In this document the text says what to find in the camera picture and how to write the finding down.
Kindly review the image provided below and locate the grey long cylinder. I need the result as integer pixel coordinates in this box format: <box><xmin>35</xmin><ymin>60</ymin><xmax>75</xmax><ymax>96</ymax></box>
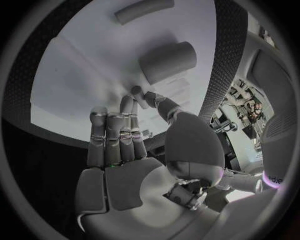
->
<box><xmin>113</xmin><ymin>0</ymin><xmax>176</xmax><ymax>26</ymax></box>

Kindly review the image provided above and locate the cluttered workshop desk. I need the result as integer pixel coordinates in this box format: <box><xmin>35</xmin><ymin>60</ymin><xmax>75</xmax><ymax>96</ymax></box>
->
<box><xmin>224</xmin><ymin>77</ymin><xmax>269</xmax><ymax>141</ymax></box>

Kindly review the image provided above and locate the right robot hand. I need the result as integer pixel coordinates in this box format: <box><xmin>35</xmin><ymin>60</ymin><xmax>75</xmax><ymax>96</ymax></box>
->
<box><xmin>75</xmin><ymin>91</ymin><xmax>227</xmax><ymax>240</ymax></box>

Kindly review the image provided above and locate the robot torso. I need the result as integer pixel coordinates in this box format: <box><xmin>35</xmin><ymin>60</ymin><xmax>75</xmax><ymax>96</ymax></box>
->
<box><xmin>259</xmin><ymin>110</ymin><xmax>299</xmax><ymax>191</ymax></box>

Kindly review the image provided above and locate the white task board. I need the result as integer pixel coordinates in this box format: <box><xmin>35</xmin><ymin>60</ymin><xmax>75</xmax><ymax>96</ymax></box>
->
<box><xmin>30</xmin><ymin>0</ymin><xmax>218</xmax><ymax>149</ymax></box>

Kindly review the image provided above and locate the grey short cylinder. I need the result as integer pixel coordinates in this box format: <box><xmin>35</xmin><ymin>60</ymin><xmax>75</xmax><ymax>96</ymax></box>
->
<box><xmin>137</xmin><ymin>41</ymin><xmax>197</xmax><ymax>86</ymax></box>

